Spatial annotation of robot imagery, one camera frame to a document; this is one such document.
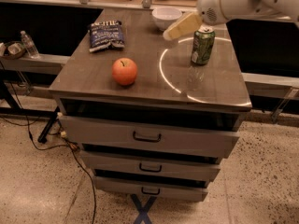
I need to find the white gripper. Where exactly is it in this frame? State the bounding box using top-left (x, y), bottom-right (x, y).
top-left (163, 0), bottom-right (259, 41)

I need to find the green soda can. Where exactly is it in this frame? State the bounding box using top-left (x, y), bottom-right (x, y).
top-left (191, 26), bottom-right (215, 65)

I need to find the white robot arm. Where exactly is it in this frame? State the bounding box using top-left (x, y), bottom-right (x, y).
top-left (163, 0), bottom-right (299, 41)

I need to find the white bowl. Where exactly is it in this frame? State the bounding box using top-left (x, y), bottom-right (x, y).
top-left (151, 7), bottom-right (182, 31)

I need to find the red apple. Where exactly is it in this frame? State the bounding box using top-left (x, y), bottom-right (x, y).
top-left (112, 58), bottom-right (137, 86)

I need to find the blue chip bag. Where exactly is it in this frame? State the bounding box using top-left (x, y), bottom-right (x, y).
top-left (88, 20), bottom-right (124, 53)

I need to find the grey drawer cabinet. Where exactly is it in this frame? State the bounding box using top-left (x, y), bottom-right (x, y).
top-left (50, 9), bottom-right (251, 190)

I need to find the grey side shelf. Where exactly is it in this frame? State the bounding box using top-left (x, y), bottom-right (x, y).
top-left (0, 54), bottom-right (69, 75)

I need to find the clear plastic water bottle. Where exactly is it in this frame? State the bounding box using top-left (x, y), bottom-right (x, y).
top-left (21, 31), bottom-right (39, 59)

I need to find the small dark bowl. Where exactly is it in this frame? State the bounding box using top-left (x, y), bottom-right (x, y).
top-left (0, 41), bottom-right (26, 60)

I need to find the blue tape cross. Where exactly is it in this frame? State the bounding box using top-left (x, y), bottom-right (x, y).
top-left (131, 194), bottom-right (156, 224)

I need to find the middle drawer with handle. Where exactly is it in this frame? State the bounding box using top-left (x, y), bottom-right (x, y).
top-left (80, 151), bottom-right (220, 182)

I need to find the drawer with handle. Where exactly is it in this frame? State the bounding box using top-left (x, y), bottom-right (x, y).
top-left (80, 151), bottom-right (220, 182)
top-left (59, 116), bottom-right (239, 158)
top-left (93, 176), bottom-right (207, 202)

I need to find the top drawer with handle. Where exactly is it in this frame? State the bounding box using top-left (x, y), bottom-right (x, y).
top-left (59, 116), bottom-right (239, 158)

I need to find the bottom drawer with handle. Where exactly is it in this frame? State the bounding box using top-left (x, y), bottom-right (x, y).
top-left (93, 176), bottom-right (207, 202)

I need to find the black floor cable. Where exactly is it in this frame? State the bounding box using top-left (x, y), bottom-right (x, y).
top-left (0, 63), bottom-right (98, 224)

